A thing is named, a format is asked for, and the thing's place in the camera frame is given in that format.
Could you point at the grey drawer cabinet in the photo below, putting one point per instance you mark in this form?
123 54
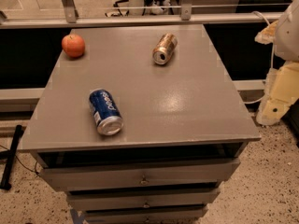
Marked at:
187 110

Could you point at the orange fruit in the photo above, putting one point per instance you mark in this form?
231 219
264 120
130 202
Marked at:
73 45

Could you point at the middle grey drawer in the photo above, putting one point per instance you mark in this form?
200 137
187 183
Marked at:
143 199

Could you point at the top grey drawer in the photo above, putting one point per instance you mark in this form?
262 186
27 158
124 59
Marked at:
139 175

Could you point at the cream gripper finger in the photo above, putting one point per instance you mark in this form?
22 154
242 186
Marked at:
281 91
266 36

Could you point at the grey drawer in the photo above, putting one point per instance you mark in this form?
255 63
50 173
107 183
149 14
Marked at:
143 199
145 216
139 175

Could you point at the bottom grey drawer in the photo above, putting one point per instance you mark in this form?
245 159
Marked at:
145 216

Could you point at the grey metal railing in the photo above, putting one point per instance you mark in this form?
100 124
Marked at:
21 14

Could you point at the black bar on floor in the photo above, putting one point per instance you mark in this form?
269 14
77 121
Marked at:
8 156

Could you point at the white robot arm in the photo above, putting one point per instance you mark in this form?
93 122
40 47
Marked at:
286 40

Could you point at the blue pepsi can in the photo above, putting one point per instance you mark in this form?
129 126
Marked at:
107 117

